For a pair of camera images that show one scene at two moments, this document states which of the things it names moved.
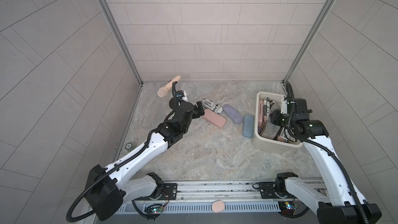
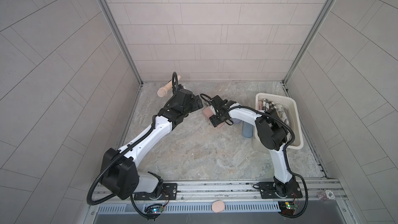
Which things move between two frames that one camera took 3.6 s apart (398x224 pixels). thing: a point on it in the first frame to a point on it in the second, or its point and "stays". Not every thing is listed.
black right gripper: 274,116 to 214,121
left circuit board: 154,209 stays
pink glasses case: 214,118 stays
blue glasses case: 248,125 stays
